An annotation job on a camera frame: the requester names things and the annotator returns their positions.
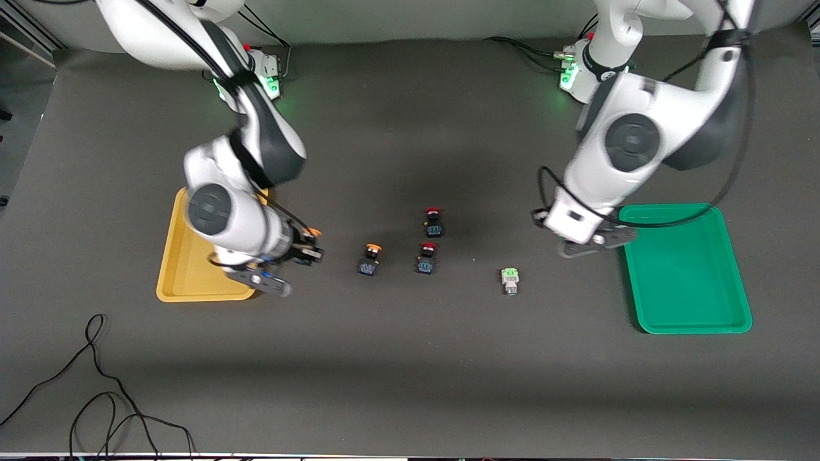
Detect green plastic tray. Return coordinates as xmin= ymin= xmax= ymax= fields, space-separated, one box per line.
xmin=618 ymin=203 xmax=753 ymax=335

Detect thin black loose cable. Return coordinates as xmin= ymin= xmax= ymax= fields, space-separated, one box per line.
xmin=0 ymin=313 xmax=196 ymax=460

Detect black arm base cable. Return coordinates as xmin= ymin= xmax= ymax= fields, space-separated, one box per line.
xmin=484 ymin=16 xmax=600 ymax=72
xmin=238 ymin=3 xmax=292 ymax=81

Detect black right arm base cable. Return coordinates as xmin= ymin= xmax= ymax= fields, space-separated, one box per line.
xmin=238 ymin=3 xmax=292 ymax=81

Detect metal frame rail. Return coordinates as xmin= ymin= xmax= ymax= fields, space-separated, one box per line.
xmin=0 ymin=10 xmax=65 ymax=68

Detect yellow plastic tray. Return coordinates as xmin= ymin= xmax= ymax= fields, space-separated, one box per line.
xmin=156 ymin=186 xmax=270 ymax=303

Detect black left arm base cable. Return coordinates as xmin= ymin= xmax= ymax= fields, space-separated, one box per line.
xmin=484 ymin=16 xmax=600 ymax=72

